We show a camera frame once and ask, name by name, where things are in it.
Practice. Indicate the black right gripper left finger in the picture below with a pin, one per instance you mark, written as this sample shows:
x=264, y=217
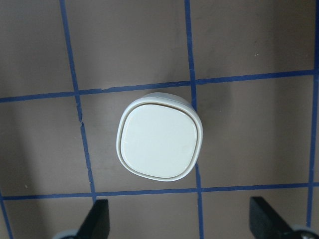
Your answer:
x=95, y=226

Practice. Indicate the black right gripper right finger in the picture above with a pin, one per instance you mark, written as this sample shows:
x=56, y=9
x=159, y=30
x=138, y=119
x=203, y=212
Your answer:
x=266, y=223

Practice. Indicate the white small trash can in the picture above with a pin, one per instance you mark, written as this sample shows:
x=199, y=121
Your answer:
x=159, y=137

